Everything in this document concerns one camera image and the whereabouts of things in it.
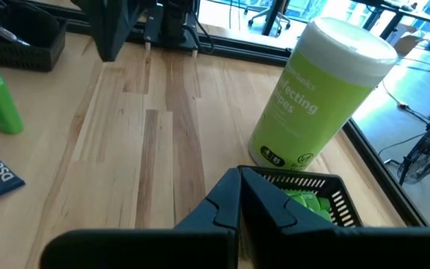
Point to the brown cardboard box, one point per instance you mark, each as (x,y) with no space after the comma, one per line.
(409,43)

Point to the wheeled office chair base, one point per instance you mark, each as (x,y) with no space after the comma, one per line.
(267,16)

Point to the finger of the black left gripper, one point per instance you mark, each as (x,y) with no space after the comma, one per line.
(108,26)

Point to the black floor fan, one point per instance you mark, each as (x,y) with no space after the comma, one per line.
(429,149)

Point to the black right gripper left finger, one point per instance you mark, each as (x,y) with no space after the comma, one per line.
(218,209)

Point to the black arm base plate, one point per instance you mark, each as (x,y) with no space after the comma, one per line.
(170,45)

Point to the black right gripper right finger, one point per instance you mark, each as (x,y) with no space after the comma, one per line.
(267,213)

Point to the black plastic mesh basket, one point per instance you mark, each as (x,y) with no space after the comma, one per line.
(24,41)
(342,201)

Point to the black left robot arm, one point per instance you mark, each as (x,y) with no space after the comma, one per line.
(174,18)

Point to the green disinfecting wipes canister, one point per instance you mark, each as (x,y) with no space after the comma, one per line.
(312,104)

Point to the black legged table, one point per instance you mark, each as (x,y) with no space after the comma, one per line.
(398,9)

